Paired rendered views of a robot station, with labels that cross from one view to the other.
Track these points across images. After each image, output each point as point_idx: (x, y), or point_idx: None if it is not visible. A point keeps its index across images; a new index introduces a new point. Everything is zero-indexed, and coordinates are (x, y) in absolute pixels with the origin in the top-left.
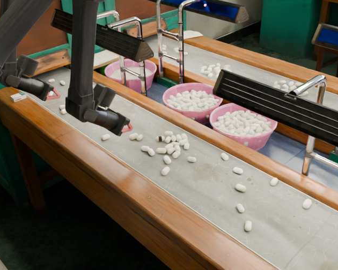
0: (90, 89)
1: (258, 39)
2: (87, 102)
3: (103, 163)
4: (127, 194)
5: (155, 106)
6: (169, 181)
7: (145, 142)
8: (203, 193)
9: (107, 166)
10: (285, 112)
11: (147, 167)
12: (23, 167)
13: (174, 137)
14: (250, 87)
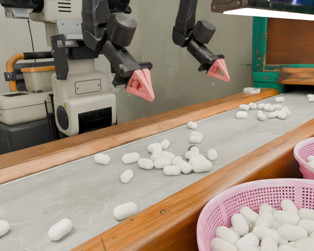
0: (89, 7)
1: None
2: (86, 21)
3: (126, 125)
4: (59, 139)
5: (293, 135)
6: (80, 167)
7: (188, 146)
8: (29, 193)
9: (119, 127)
10: None
11: (122, 152)
12: None
13: (194, 156)
14: None
